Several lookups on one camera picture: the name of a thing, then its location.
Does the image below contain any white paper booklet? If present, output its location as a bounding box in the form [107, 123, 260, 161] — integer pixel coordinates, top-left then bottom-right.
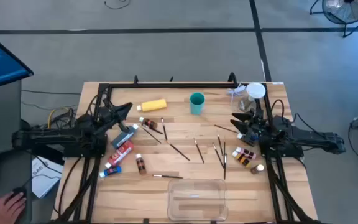
[31, 155, 64, 199]

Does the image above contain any orange paint bottle black label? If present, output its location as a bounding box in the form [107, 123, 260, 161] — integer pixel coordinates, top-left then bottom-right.
[135, 153, 147, 175]

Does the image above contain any large red paint bottle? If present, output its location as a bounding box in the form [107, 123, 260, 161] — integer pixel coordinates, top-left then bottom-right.
[104, 140, 135, 169]

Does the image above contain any grey-blue paint bottle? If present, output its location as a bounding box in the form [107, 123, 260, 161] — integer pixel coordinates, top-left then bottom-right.
[110, 123, 139, 149]

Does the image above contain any grey desk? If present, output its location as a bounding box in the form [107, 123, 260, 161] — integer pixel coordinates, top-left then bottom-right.
[0, 79, 33, 224]

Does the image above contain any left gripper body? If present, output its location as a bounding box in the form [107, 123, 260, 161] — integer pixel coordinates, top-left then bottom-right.
[98, 105, 121, 128]

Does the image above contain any white cable bundle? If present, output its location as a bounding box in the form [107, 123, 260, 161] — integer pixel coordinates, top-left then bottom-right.
[227, 83, 247, 103]

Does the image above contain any small blue paint bottle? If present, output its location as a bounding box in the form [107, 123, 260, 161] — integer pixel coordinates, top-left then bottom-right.
[99, 165, 122, 179]

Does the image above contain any teal plastic cup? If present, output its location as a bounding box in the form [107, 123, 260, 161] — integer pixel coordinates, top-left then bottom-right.
[189, 92, 205, 116]

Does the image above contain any dark blue paint bottle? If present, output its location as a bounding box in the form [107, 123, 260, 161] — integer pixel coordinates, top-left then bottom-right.
[237, 133, 258, 146]

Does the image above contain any clear jar white lid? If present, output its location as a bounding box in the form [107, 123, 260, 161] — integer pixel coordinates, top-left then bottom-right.
[238, 82, 266, 113]

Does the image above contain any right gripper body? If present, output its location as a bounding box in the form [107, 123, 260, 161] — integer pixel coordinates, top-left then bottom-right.
[247, 108, 264, 136]

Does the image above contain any black floor cable loop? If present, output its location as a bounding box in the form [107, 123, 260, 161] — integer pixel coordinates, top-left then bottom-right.
[103, 0, 131, 11]

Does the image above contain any black floor fan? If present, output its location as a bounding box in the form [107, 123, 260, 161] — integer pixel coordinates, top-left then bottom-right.
[309, 0, 358, 39]

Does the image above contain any person's hand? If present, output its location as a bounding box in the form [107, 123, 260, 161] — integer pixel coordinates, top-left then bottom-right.
[0, 192, 27, 224]

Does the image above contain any yellow cable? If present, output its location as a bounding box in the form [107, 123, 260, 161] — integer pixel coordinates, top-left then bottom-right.
[47, 107, 71, 130]

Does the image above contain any yellow paint bottle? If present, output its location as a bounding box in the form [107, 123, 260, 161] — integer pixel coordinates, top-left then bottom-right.
[136, 98, 168, 113]

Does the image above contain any clear plastic bin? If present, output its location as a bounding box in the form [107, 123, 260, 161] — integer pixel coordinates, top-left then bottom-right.
[167, 179, 229, 222]

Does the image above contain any pink paint bottle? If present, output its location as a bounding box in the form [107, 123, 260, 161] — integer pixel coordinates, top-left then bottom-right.
[236, 146, 257, 159]

